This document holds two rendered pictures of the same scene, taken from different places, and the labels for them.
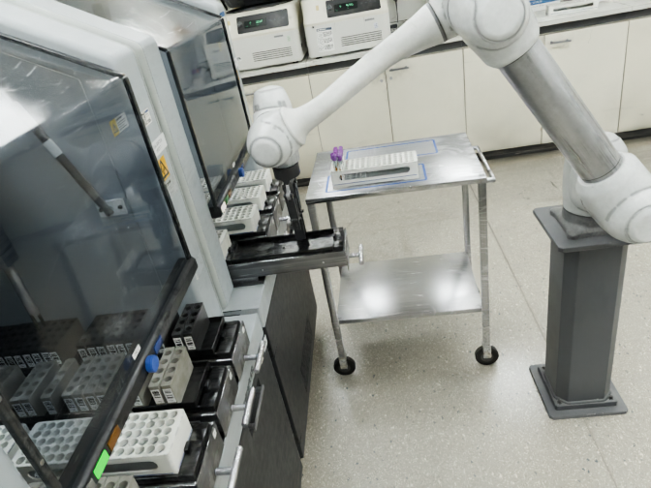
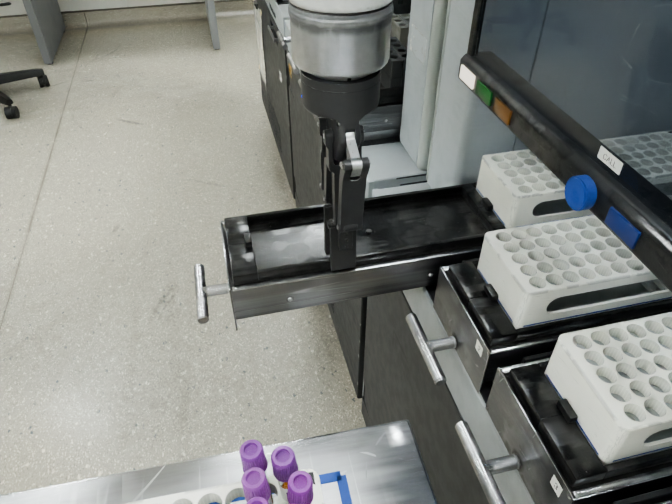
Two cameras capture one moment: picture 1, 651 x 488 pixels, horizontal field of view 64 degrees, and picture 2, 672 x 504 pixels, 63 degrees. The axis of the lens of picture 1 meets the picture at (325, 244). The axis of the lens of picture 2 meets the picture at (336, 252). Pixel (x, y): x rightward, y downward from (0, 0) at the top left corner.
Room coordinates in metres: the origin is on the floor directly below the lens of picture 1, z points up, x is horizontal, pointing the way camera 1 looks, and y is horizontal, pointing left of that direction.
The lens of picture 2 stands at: (1.85, -0.12, 1.25)
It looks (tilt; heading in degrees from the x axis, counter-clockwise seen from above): 41 degrees down; 158
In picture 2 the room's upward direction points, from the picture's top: straight up
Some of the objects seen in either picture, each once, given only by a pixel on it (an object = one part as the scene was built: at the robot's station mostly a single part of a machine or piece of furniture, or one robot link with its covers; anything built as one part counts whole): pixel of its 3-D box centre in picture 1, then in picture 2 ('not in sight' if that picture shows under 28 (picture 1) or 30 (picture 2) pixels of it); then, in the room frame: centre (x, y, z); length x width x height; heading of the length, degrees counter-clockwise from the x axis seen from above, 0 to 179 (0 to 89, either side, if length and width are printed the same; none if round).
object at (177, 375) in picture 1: (177, 376); not in sight; (0.83, 0.35, 0.85); 0.12 x 0.02 x 0.06; 173
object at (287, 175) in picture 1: (288, 178); (340, 111); (1.39, 0.07, 1.00); 0.08 x 0.07 x 0.09; 172
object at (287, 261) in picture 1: (241, 259); (464, 231); (1.37, 0.26, 0.78); 0.73 x 0.14 x 0.09; 82
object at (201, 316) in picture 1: (197, 327); (386, 65); (0.98, 0.32, 0.85); 0.12 x 0.02 x 0.06; 172
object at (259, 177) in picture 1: (231, 186); not in sight; (1.84, 0.30, 0.83); 0.30 x 0.10 x 0.06; 82
